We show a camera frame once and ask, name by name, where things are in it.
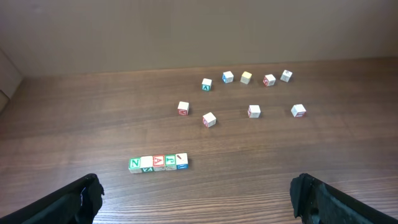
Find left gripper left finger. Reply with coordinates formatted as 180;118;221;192
1;174;104;224

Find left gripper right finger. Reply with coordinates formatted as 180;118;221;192
289;173;397;224

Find green N block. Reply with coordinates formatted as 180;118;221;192
128;157;142;174

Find plain wooden block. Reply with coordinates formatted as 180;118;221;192
140;156;154;172

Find red A block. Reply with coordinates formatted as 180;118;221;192
152;155;165;172

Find green picture block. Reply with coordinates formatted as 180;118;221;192
165;154;177;170

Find wooden block blue picture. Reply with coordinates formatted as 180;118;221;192
175;152;189;169

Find wooden block red stripes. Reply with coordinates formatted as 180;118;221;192
203;112;216;128

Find wooden block blue side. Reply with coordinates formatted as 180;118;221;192
248;105;261;118

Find wooden block red bottom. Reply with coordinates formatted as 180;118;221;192
291;104;307;118

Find wooden block far right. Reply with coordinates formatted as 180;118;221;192
280;70;293;82

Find wooden block red picture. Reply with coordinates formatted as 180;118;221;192
263;74;276;86

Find wooden block red left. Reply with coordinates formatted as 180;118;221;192
177;101;189;116

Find yellow wooden block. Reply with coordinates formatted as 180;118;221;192
240;72;252;84

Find white wooden block top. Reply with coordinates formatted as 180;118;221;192
222;71;234;83

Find wooden block teal side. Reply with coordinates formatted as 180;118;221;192
201;78;212;91

